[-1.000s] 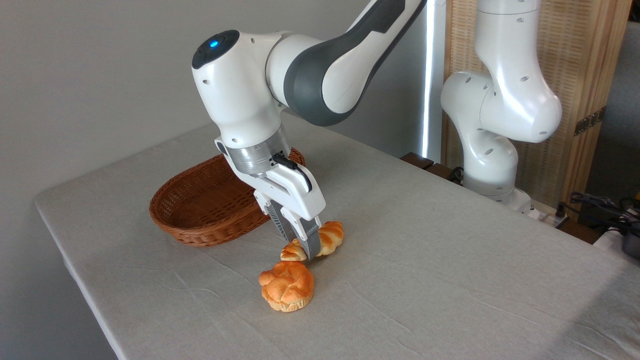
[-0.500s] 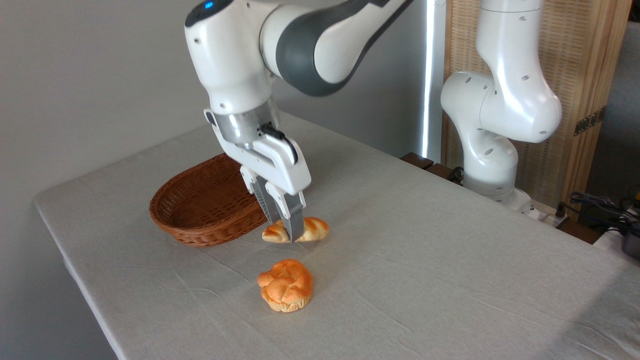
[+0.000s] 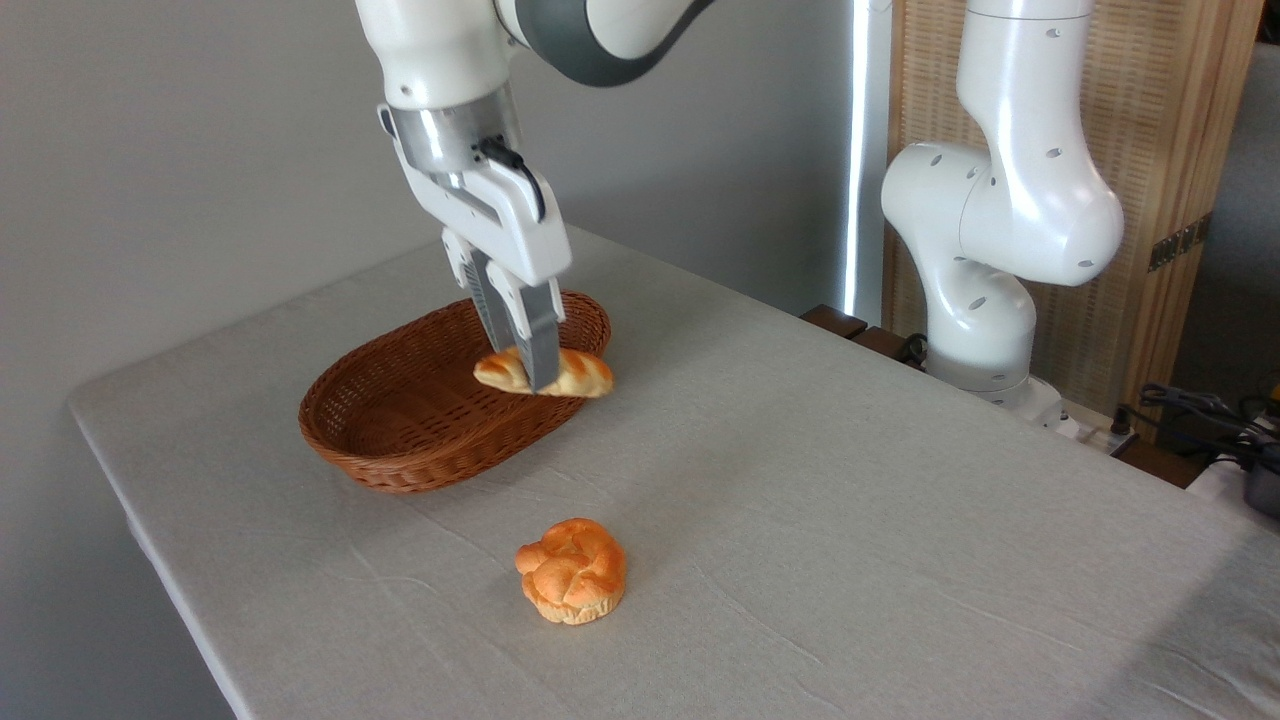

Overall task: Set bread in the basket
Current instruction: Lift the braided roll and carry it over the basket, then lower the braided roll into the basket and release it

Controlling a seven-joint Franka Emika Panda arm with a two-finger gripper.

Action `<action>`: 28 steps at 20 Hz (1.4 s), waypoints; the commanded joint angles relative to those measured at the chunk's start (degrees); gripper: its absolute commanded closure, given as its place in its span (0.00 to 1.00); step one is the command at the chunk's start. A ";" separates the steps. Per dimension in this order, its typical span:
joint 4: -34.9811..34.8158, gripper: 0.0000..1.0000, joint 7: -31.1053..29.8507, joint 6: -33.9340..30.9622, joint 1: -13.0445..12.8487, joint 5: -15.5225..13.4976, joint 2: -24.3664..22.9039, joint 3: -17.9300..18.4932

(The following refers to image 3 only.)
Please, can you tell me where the black cable bundle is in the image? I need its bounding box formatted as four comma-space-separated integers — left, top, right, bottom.
1138, 383, 1280, 471

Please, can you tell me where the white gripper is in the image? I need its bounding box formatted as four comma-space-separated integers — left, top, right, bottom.
377, 102, 574, 394

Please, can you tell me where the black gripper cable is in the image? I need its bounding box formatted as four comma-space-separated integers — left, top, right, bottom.
477, 135, 549, 223

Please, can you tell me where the brass screen hinge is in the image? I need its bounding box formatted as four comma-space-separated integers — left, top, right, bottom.
1147, 211, 1214, 272

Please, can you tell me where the wooden bamboo folding screen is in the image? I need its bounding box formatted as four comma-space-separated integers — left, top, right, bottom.
885, 0, 1266, 441

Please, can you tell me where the white power strip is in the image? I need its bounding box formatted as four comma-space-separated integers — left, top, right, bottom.
1055, 400, 1141, 456

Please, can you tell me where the round knotted bread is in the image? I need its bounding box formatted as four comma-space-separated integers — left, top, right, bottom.
515, 518, 628, 626

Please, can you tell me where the long braided bread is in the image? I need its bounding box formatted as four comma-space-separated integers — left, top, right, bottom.
473, 346, 615, 399

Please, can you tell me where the grey tablecloth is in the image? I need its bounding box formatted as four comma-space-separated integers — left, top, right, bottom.
68, 228, 1280, 720

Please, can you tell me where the white vertical frame strip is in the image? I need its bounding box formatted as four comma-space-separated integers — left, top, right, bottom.
843, 0, 893, 326

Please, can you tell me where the brown oval wicker basket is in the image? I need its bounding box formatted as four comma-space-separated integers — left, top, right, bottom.
298, 292, 612, 495

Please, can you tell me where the dark brown wooden furniture edge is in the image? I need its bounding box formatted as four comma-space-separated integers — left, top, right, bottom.
800, 304, 926, 369

